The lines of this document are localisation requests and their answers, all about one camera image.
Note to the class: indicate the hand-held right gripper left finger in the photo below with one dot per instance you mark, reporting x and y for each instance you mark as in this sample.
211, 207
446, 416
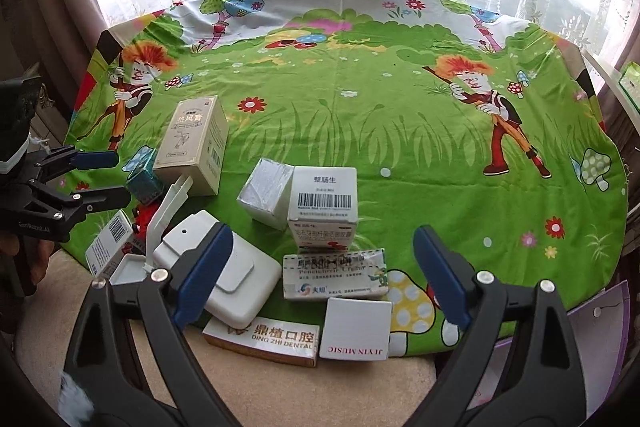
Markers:
200, 279

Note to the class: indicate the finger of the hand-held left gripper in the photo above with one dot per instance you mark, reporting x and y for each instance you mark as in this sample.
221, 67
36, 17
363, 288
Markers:
102, 198
97, 158

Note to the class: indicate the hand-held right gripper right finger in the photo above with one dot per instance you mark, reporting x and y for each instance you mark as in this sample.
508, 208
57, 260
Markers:
440, 272

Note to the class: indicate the white cream tube box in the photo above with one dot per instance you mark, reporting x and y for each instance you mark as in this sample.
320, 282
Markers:
330, 277

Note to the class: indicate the purple cardboard box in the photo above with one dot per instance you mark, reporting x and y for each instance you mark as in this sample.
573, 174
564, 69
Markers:
605, 322

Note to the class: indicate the person's left hand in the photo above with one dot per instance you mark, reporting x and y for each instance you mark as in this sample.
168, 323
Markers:
35, 259

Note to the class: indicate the small white barcode box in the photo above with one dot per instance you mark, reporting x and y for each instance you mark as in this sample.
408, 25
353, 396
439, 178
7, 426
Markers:
112, 237

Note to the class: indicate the small teal box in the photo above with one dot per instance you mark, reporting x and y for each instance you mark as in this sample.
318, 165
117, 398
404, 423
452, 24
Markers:
142, 187

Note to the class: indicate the white rounded plastic case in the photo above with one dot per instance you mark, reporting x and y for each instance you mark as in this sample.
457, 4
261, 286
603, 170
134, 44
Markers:
245, 267

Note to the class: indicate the small red item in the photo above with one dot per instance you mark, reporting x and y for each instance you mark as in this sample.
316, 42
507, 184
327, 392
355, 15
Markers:
145, 219

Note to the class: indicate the white flip-lid plastic box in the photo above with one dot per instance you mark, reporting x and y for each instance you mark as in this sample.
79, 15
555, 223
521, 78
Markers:
127, 269

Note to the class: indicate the white and orange dental box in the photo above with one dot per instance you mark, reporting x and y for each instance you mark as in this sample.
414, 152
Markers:
265, 342

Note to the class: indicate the tall beige cardboard box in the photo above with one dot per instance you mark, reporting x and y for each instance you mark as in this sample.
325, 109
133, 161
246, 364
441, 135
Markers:
190, 142

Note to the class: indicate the white square box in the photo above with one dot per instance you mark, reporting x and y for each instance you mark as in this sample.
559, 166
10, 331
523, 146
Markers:
355, 327

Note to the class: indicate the silver film-wrapped white box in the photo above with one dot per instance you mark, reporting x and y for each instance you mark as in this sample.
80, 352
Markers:
262, 192

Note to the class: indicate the white barcode medicine box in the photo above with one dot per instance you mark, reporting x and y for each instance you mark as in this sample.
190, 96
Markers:
322, 192

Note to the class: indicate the green cartoon printed cloth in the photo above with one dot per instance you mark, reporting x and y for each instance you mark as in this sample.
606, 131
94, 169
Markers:
375, 132

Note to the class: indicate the white fluff tuft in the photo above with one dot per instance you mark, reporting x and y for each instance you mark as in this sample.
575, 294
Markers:
75, 399

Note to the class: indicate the green packet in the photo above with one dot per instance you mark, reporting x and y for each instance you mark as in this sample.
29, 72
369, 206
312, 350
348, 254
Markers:
631, 82

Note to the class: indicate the white curved rail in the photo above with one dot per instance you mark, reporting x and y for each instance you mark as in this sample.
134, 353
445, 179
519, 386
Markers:
607, 74

